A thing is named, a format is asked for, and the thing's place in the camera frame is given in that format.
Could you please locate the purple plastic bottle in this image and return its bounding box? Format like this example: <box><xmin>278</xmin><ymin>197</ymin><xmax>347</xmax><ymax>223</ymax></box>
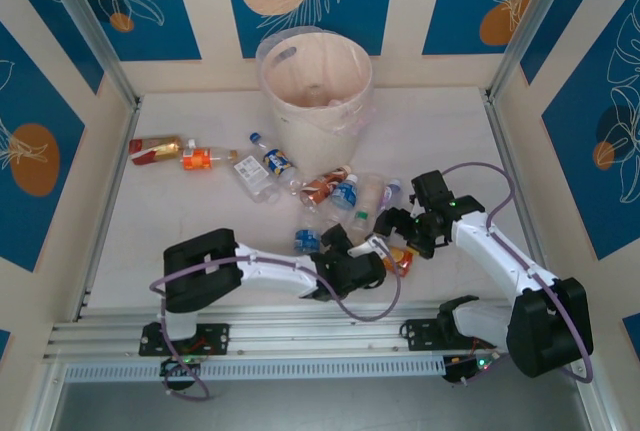
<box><xmin>377</xmin><ymin>178</ymin><xmax>404</xmax><ymax>212</ymax></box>

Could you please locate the short blue label bottle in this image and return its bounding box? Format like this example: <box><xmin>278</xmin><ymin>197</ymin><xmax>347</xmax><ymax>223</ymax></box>
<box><xmin>293</xmin><ymin>210</ymin><xmax>324</xmax><ymax>255</ymax></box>

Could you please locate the orange juice bottle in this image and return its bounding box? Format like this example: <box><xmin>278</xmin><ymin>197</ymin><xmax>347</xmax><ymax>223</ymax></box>
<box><xmin>382</xmin><ymin>245</ymin><xmax>416</xmax><ymax>278</ymax></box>

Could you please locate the beige bottle green cap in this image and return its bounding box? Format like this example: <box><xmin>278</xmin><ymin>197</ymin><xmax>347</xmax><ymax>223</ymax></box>
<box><xmin>349</xmin><ymin>174</ymin><xmax>386</xmax><ymax>240</ymax></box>

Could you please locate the blue label water bottle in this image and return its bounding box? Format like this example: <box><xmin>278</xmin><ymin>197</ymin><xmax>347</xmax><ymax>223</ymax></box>
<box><xmin>322</xmin><ymin>174</ymin><xmax>361</xmax><ymax>226</ymax></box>

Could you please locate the brown plastic bottle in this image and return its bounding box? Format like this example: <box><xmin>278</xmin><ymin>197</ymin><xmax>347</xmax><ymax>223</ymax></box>
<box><xmin>298</xmin><ymin>164</ymin><xmax>353</xmax><ymax>211</ymax></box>

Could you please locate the blue yellow label bottle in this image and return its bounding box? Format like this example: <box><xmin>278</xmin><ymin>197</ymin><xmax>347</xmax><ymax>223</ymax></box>
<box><xmin>248</xmin><ymin>131</ymin><xmax>307</xmax><ymax>195</ymax></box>

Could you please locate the clear bottle white barcode label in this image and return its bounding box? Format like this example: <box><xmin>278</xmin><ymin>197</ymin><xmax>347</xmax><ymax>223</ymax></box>
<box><xmin>230</xmin><ymin>154</ymin><xmax>282</xmax><ymax>205</ymax></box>

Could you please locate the orange label plastic bottle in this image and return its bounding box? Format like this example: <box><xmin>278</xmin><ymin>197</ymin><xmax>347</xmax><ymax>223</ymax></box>
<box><xmin>179</xmin><ymin>146</ymin><xmax>240</xmax><ymax>173</ymax></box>

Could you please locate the red gold label bottle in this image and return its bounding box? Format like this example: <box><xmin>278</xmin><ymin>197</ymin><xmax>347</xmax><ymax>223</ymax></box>
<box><xmin>128</xmin><ymin>135</ymin><xmax>197</xmax><ymax>167</ymax></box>

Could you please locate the clear plastic bin liner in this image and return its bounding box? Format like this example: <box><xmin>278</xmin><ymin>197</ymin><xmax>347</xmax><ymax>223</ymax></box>
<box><xmin>254</xmin><ymin>24</ymin><xmax>377</xmax><ymax>136</ymax></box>

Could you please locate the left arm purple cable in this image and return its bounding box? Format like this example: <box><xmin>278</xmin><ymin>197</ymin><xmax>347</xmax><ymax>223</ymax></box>
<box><xmin>148</xmin><ymin>245</ymin><xmax>404</xmax><ymax>401</ymax></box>

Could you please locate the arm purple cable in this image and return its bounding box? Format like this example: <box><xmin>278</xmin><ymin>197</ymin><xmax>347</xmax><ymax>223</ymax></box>
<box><xmin>442</xmin><ymin>161</ymin><xmax>596</xmax><ymax>386</ymax></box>
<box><xmin>148</xmin><ymin>245</ymin><xmax>404</xmax><ymax>401</ymax></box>

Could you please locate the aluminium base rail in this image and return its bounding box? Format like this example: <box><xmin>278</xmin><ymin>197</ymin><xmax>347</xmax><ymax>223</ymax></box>
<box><xmin>43</xmin><ymin>302</ymin><xmax>594</xmax><ymax>361</ymax></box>

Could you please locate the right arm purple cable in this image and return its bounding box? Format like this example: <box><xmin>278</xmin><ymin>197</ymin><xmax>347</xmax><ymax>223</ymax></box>
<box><xmin>442</xmin><ymin>161</ymin><xmax>596</xmax><ymax>386</ymax></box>

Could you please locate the right black mount plate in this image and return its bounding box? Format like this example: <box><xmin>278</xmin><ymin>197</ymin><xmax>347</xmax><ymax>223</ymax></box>
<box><xmin>401</xmin><ymin>317</ymin><xmax>497</xmax><ymax>353</ymax></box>

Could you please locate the black mount plate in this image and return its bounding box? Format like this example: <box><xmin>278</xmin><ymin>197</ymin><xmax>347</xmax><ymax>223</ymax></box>
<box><xmin>401</xmin><ymin>317</ymin><xmax>497</xmax><ymax>353</ymax></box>
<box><xmin>138</xmin><ymin>322</ymin><xmax>232</xmax><ymax>357</ymax></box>

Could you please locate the white slotted cable duct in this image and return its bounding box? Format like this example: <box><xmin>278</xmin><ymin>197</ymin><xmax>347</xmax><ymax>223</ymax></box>
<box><xmin>63</xmin><ymin>356</ymin><xmax>447</xmax><ymax>383</ymax></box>

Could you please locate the aluminium side rail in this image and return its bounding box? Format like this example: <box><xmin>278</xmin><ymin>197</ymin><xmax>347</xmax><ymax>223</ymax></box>
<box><xmin>69</xmin><ymin>100</ymin><xmax>144</xmax><ymax>323</ymax></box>
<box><xmin>482</xmin><ymin>90</ymin><xmax>551</xmax><ymax>277</ymax></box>

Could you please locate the left black mount plate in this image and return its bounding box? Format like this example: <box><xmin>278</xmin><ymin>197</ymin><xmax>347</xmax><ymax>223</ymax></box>
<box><xmin>138</xmin><ymin>322</ymin><xmax>232</xmax><ymax>357</ymax></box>

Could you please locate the aluminium frame post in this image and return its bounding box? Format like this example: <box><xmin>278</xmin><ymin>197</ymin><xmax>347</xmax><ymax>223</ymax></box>
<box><xmin>487</xmin><ymin>0</ymin><xmax>581</xmax><ymax>102</ymax></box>
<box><xmin>37</xmin><ymin>0</ymin><xmax>142</xmax><ymax>110</ymax></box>

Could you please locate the aluminium frame leg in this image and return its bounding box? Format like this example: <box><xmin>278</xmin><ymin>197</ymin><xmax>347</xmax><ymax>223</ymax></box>
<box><xmin>19</xmin><ymin>358</ymin><xmax>69</xmax><ymax>431</ymax></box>
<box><xmin>564</xmin><ymin>375</ymin><xmax>619</xmax><ymax>431</ymax></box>

